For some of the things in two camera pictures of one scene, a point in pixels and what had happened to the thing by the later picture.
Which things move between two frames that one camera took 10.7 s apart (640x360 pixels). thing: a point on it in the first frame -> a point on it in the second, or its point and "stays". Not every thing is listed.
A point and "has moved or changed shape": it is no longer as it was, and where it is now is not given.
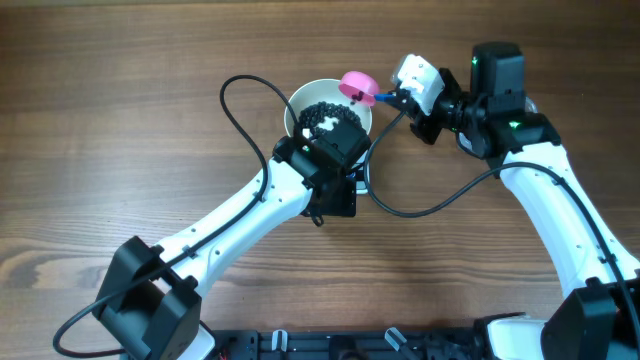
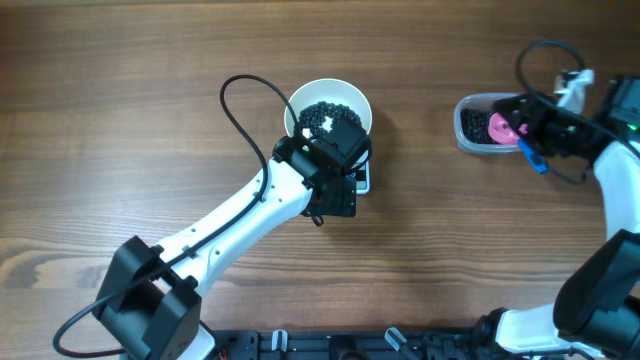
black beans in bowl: (314, 112) stays
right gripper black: (424, 128) -> (536, 123)
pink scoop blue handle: (362, 88) has moved or changed shape
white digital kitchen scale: (361, 187) stays
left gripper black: (343, 203) stays
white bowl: (324, 90) stays
